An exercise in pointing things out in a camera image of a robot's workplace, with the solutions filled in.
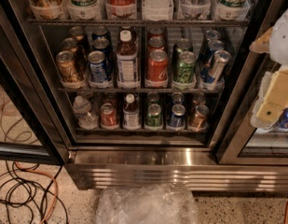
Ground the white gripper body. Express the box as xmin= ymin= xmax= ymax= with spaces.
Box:
xmin=269 ymin=8 xmax=288 ymax=66

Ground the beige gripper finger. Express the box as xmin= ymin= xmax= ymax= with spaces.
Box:
xmin=249 ymin=27 xmax=273 ymax=53
xmin=256 ymin=66 xmax=288 ymax=123

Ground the silver redbull can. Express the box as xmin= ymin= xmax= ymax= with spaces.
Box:
xmin=205 ymin=50 xmax=231 ymax=87

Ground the blue can right compartment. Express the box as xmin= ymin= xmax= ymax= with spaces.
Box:
xmin=276 ymin=107 xmax=288 ymax=130

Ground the middle blue redbull can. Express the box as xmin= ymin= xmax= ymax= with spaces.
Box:
xmin=199 ymin=39 xmax=225 ymax=79

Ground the blue redbull can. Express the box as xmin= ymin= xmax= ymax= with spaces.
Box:
xmin=200 ymin=29 xmax=221 ymax=54
xmin=199 ymin=39 xmax=225 ymax=79

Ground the white green can top right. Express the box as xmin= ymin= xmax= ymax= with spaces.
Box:
xmin=211 ymin=0 xmax=250 ymax=21

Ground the back blue redbull can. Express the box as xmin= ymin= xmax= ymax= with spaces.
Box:
xmin=200 ymin=29 xmax=221 ymax=54

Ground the back green soda can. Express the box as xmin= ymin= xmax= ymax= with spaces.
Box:
xmin=172 ymin=38 xmax=193 ymax=63

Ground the green soda can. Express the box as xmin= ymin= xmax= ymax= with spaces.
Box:
xmin=172 ymin=38 xmax=193 ymax=63
xmin=173 ymin=51 xmax=196 ymax=84

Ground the silver can top shelf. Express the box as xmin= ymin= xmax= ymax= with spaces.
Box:
xmin=176 ymin=0 xmax=211 ymax=21

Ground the gold can bottom shelf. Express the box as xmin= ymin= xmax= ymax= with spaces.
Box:
xmin=189 ymin=105 xmax=209 ymax=129

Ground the front green soda can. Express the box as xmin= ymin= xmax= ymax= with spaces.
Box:
xmin=173 ymin=51 xmax=196 ymax=84

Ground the blue can bottom shelf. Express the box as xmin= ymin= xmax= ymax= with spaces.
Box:
xmin=168 ymin=104 xmax=185 ymax=130

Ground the front red cola can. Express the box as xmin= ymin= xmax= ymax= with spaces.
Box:
xmin=146 ymin=49 xmax=169 ymax=88

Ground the red cola can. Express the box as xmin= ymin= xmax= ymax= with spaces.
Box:
xmin=146 ymin=49 xmax=169 ymax=88
xmin=147 ymin=37 xmax=165 ymax=51
xmin=147 ymin=27 xmax=164 ymax=38

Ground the middle red cola can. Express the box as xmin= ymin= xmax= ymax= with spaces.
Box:
xmin=147 ymin=37 xmax=165 ymax=51

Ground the back red cola can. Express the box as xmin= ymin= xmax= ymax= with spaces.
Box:
xmin=147 ymin=27 xmax=164 ymax=38

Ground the white bottle top shelf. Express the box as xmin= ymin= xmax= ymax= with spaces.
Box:
xmin=142 ymin=0 xmax=173 ymax=21

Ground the green can bottom shelf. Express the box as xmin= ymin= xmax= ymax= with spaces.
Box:
xmin=145 ymin=104 xmax=162 ymax=128

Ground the steel fridge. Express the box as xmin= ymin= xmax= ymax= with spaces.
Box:
xmin=0 ymin=0 xmax=288 ymax=193

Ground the brown tea bottle middle shelf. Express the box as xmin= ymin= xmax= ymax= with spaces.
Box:
xmin=117 ymin=30 xmax=140 ymax=88

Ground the brown tea bottle shelf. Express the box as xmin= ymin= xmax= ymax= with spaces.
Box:
xmin=123 ymin=93 xmax=140 ymax=130
xmin=117 ymin=30 xmax=140 ymax=88

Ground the brown tea bottle bottom shelf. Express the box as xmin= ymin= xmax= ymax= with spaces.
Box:
xmin=123 ymin=93 xmax=140 ymax=130

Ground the red bottle top shelf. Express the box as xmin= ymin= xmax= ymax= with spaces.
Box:
xmin=105 ymin=0 xmax=137 ymax=20

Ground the middle blue pepsi can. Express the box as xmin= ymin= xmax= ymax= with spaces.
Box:
xmin=93 ymin=37 xmax=112 ymax=57

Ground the blue pepsi can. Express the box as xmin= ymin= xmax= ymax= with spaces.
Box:
xmin=88 ymin=50 xmax=111 ymax=83
xmin=92 ymin=26 xmax=111 ymax=40
xmin=93 ymin=37 xmax=112 ymax=57

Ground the back blue pepsi can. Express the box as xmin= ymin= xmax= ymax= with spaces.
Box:
xmin=92 ymin=26 xmax=111 ymax=40

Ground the front blue pepsi can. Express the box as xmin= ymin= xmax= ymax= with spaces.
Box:
xmin=88 ymin=50 xmax=111 ymax=83

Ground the red can bottom shelf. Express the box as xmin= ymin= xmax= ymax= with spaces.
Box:
xmin=100 ymin=103 xmax=118 ymax=127

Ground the white green can top shelf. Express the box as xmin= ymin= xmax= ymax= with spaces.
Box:
xmin=67 ymin=0 xmax=101 ymax=20

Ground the back gold soda can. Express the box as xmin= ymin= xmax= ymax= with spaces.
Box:
xmin=69 ymin=26 xmax=89 ymax=49

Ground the gold soda can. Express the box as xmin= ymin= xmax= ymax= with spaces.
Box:
xmin=56 ymin=50 xmax=82 ymax=83
xmin=61 ymin=37 xmax=86 ymax=65
xmin=69 ymin=26 xmax=89 ymax=49

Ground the middle gold soda can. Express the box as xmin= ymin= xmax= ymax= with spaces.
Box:
xmin=61 ymin=37 xmax=86 ymax=65

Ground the front gold soda can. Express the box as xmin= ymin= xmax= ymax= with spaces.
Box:
xmin=56 ymin=50 xmax=82 ymax=83

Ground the tan drink top shelf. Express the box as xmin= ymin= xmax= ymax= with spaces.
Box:
xmin=29 ymin=0 xmax=69 ymax=20

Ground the glass fridge door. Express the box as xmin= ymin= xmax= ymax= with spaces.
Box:
xmin=0 ymin=0 xmax=69 ymax=165

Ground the clear plastic bag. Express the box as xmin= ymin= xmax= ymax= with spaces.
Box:
xmin=96 ymin=184 xmax=199 ymax=224

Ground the clear water bottle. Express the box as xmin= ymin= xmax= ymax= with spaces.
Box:
xmin=73 ymin=95 xmax=98 ymax=130

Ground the orange cable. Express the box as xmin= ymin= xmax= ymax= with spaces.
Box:
xmin=13 ymin=161 xmax=60 ymax=224

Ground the black cable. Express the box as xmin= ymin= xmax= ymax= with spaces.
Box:
xmin=0 ymin=160 xmax=70 ymax=224

